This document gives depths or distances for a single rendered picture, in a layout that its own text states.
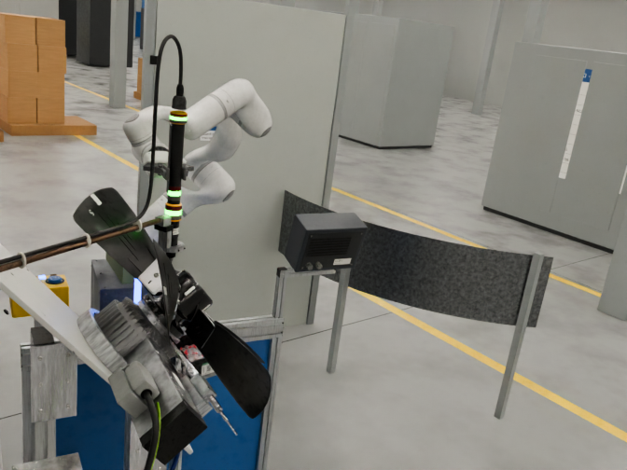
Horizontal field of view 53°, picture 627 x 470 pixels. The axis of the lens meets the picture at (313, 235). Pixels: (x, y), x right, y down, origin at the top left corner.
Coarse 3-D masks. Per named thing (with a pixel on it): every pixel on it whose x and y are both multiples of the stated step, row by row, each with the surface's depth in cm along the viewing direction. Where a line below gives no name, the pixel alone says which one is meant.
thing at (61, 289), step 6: (48, 276) 197; (60, 276) 198; (42, 282) 192; (48, 282) 192; (66, 282) 195; (54, 288) 190; (60, 288) 191; (66, 288) 192; (60, 294) 191; (66, 294) 192; (12, 300) 185; (66, 300) 193; (12, 306) 186; (18, 306) 187; (12, 312) 187; (18, 312) 187; (24, 312) 188
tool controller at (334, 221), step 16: (304, 224) 226; (320, 224) 228; (336, 224) 231; (352, 224) 234; (288, 240) 236; (304, 240) 225; (320, 240) 228; (336, 240) 231; (352, 240) 235; (288, 256) 236; (304, 256) 229; (320, 256) 233; (336, 256) 236; (352, 256) 240
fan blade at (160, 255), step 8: (160, 248) 138; (160, 256) 136; (160, 264) 134; (168, 264) 142; (160, 272) 132; (168, 272) 139; (160, 280) 131; (168, 280) 138; (176, 280) 150; (168, 288) 137; (176, 288) 150; (168, 296) 136; (176, 296) 152; (168, 304) 135; (168, 320) 131; (168, 328) 130; (168, 336) 131
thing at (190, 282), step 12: (180, 276) 163; (180, 288) 160; (144, 300) 161; (156, 300) 162; (180, 300) 160; (192, 300) 160; (204, 300) 162; (156, 312) 158; (180, 312) 160; (192, 312) 162; (180, 336) 163
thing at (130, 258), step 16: (96, 192) 159; (112, 192) 165; (80, 208) 151; (96, 208) 156; (112, 208) 160; (128, 208) 166; (80, 224) 149; (96, 224) 153; (112, 224) 158; (112, 240) 156; (128, 240) 159; (144, 240) 164; (112, 256) 154; (128, 256) 158; (144, 256) 161
